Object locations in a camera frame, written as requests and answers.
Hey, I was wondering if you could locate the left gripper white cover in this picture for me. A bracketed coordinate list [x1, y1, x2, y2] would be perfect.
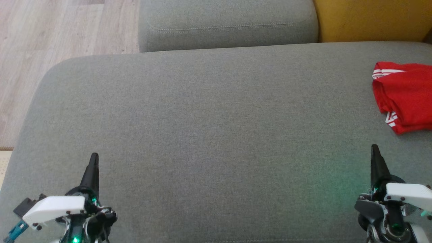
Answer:
[22, 153, 118, 243]

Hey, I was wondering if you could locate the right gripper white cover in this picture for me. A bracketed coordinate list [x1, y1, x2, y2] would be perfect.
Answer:
[354, 144, 432, 243]

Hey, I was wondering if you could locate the red jersey with white sleeves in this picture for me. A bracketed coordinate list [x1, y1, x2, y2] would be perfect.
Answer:
[372, 61, 432, 135]

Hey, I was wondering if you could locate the cream rug with brown edge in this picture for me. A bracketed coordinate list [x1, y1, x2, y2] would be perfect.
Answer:
[0, 147, 14, 189]

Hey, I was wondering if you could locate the grey sofa seat cushion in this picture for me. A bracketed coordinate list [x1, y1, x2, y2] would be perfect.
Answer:
[0, 41, 432, 243]

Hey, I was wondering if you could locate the yellow sofa cushion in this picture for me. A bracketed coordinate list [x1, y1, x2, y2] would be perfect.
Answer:
[312, 0, 432, 43]

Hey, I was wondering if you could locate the grey sofa back cushion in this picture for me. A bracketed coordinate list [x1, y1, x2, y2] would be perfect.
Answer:
[138, 0, 319, 53]

